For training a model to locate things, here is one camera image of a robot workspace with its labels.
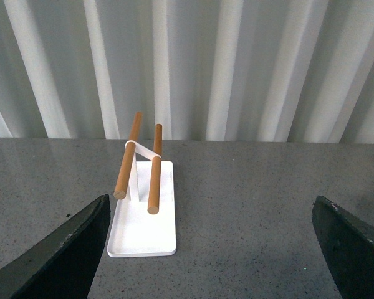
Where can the white towel rack with wooden bars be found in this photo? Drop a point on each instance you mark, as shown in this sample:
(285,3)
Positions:
(144,220)

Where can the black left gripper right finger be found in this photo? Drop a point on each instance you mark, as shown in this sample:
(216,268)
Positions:
(347,244)

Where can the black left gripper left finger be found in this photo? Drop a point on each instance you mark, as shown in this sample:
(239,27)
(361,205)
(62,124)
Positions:
(63,264)

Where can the white curtain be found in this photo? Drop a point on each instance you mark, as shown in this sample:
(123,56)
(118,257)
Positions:
(206,70)

